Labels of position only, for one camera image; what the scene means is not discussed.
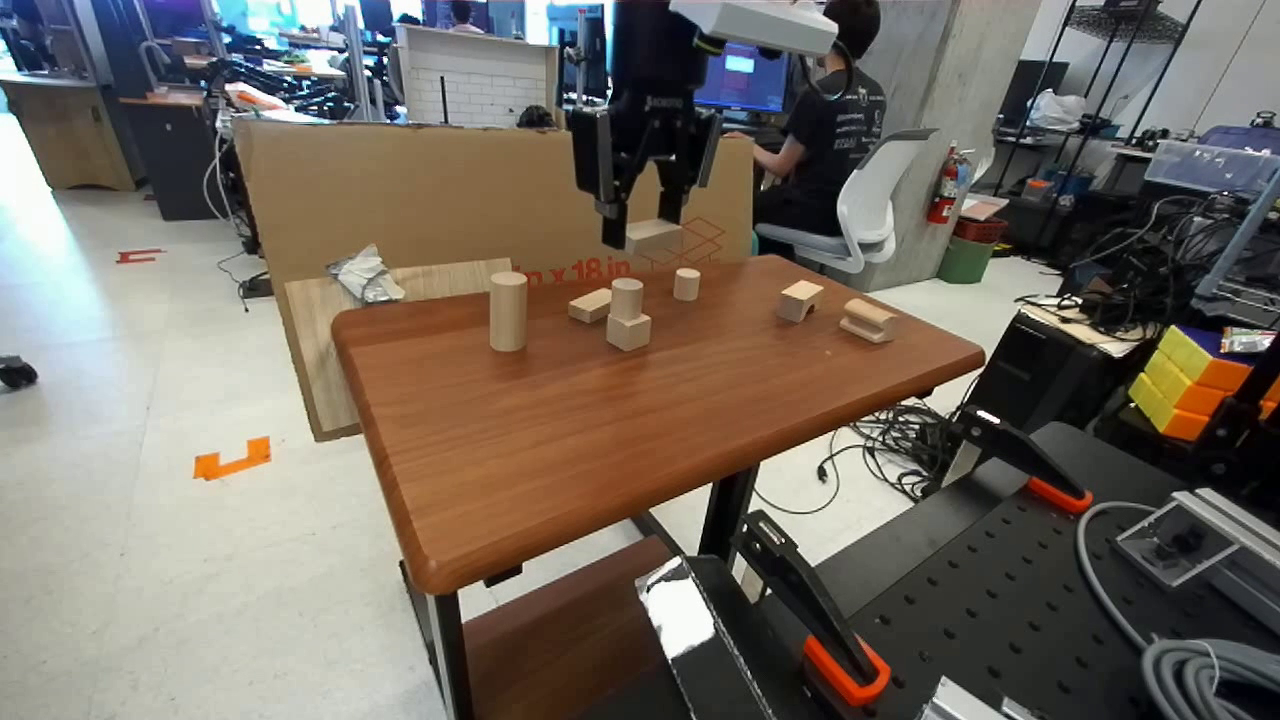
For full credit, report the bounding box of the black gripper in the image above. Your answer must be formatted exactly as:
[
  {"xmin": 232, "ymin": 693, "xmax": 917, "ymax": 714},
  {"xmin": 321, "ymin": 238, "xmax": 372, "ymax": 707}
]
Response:
[{"xmin": 564, "ymin": 94, "xmax": 722, "ymax": 249}]

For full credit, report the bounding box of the rectangular wooden block front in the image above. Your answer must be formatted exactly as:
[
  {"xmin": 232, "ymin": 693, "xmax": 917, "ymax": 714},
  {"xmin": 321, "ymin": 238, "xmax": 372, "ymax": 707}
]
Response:
[{"xmin": 623, "ymin": 219, "xmax": 685, "ymax": 255}]

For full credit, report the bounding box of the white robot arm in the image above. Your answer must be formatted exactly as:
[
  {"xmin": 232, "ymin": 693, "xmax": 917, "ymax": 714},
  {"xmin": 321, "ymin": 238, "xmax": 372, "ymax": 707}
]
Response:
[{"xmin": 564, "ymin": 0, "xmax": 837, "ymax": 249}]

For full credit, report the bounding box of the flat wooden block left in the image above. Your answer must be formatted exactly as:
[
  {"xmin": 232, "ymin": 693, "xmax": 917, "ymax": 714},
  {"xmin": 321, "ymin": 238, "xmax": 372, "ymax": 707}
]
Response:
[{"xmin": 568, "ymin": 290, "xmax": 612, "ymax": 323}]

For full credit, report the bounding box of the top flat block right pile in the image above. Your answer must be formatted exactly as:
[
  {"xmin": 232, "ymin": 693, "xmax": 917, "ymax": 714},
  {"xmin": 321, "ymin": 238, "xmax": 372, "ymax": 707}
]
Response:
[{"xmin": 846, "ymin": 300, "xmax": 897, "ymax": 334}]

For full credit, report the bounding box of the flat block pile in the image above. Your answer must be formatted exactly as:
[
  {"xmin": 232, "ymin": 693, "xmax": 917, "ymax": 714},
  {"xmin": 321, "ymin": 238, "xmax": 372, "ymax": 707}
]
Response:
[
  {"xmin": 846, "ymin": 300, "xmax": 897, "ymax": 334},
  {"xmin": 840, "ymin": 319, "xmax": 893, "ymax": 345}
]

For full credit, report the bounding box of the bottom flat block right pile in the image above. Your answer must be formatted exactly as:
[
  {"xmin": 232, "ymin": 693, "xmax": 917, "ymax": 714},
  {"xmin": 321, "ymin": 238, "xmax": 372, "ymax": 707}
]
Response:
[{"xmin": 840, "ymin": 319, "xmax": 893, "ymax": 345}]

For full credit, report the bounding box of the small wooden cylinder back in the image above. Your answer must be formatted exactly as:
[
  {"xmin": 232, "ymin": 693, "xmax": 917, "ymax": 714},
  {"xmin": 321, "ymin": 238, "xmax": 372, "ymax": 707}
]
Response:
[{"xmin": 672, "ymin": 267, "xmax": 700, "ymax": 305}]

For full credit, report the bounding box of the short cylinder on cube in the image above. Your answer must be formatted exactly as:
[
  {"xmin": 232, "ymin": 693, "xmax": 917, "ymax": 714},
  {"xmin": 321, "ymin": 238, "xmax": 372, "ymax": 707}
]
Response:
[{"xmin": 608, "ymin": 277, "xmax": 644, "ymax": 319}]

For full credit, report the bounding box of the blue computer monitor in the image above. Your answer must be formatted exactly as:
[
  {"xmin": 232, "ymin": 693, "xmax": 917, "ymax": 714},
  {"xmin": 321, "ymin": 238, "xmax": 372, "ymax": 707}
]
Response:
[{"xmin": 696, "ymin": 42, "xmax": 787, "ymax": 117}]

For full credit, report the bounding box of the wooden cube under cylinder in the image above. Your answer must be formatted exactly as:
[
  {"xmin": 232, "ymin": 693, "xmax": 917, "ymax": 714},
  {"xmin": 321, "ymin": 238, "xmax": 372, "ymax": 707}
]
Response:
[{"xmin": 608, "ymin": 318, "xmax": 654, "ymax": 352}]

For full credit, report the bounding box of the tall wooden cylinder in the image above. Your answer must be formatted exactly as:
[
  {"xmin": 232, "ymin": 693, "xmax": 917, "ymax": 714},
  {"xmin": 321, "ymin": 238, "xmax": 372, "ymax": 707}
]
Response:
[{"xmin": 488, "ymin": 273, "xmax": 529, "ymax": 352}]

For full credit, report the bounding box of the white whiteboard panel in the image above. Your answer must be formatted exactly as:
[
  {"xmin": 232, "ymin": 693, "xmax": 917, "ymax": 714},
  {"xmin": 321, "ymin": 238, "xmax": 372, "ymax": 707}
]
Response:
[{"xmin": 397, "ymin": 24, "xmax": 555, "ymax": 128}]

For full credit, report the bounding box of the wooden cube right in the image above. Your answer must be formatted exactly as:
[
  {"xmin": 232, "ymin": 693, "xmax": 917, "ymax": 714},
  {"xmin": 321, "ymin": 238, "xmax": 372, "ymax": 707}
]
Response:
[{"xmin": 776, "ymin": 279, "xmax": 826, "ymax": 323}]

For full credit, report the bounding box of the seated person black shirt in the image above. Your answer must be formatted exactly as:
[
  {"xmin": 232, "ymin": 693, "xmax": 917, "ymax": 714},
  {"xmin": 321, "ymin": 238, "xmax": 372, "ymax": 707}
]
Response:
[{"xmin": 751, "ymin": 0, "xmax": 888, "ymax": 238}]

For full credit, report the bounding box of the large cardboard panel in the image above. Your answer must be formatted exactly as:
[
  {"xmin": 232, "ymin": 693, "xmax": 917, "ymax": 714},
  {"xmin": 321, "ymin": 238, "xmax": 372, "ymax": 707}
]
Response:
[{"xmin": 238, "ymin": 122, "xmax": 751, "ymax": 286}]

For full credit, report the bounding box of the white office chair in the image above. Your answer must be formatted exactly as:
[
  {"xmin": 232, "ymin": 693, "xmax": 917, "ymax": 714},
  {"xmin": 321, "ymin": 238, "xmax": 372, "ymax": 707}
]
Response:
[{"xmin": 757, "ymin": 128, "xmax": 933, "ymax": 277}]

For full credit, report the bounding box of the brown wooden table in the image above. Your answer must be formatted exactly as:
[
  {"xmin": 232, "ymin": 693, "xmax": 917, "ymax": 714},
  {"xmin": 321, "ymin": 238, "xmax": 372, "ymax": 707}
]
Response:
[{"xmin": 332, "ymin": 255, "xmax": 983, "ymax": 720}]

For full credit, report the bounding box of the crumpled white cloth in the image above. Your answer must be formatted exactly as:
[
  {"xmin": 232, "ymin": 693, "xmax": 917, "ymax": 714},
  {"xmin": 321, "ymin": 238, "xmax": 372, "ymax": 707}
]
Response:
[{"xmin": 329, "ymin": 245, "xmax": 405, "ymax": 305}]

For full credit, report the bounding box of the red fire extinguisher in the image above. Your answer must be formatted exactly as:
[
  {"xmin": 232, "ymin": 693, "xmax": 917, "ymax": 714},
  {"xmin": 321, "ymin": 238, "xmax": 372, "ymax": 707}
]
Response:
[{"xmin": 930, "ymin": 145, "xmax": 959, "ymax": 226}]

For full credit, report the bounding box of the wooden board leaning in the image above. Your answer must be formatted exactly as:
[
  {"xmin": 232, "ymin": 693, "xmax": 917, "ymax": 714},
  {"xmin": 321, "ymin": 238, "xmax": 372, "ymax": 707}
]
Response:
[{"xmin": 277, "ymin": 255, "xmax": 512, "ymax": 441}]

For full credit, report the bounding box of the black clamp orange tip near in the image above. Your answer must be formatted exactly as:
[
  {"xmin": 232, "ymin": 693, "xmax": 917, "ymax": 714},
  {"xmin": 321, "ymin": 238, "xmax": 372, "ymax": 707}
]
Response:
[{"xmin": 737, "ymin": 513, "xmax": 893, "ymax": 714}]

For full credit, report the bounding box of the black clamp orange tip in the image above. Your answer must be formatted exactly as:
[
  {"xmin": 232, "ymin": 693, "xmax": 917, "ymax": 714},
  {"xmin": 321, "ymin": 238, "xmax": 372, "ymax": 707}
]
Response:
[
  {"xmin": 737, "ymin": 513, "xmax": 893, "ymax": 714},
  {"xmin": 959, "ymin": 407, "xmax": 1093, "ymax": 516}
]

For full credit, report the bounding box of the black clamp orange tip far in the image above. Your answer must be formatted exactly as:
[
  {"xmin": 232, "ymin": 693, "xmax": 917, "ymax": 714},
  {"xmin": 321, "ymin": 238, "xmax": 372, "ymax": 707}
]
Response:
[{"xmin": 959, "ymin": 407, "xmax": 1093, "ymax": 516}]

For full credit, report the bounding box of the yellow orange colour cube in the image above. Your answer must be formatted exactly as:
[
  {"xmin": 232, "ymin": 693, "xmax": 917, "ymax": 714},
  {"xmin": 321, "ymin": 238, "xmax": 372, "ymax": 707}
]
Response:
[{"xmin": 1127, "ymin": 323, "xmax": 1249, "ymax": 445}]

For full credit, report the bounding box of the black perforated breadboard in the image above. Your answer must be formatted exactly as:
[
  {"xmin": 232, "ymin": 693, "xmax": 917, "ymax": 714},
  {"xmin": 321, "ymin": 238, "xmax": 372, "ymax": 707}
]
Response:
[{"xmin": 819, "ymin": 484, "xmax": 1280, "ymax": 720}]

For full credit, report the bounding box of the grey electrical box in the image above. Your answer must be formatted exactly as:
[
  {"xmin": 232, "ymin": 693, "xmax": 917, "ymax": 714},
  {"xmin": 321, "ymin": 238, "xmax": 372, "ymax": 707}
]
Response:
[{"xmin": 1118, "ymin": 487, "xmax": 1280, "ymax": 588}]

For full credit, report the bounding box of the grey coiled cable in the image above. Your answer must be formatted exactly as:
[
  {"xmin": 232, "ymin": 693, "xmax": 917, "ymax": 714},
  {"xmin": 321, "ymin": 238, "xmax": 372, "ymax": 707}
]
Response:
[{"xmin": 1074, "ymin": 497, "xmax": 1280, "ymax": 720}]

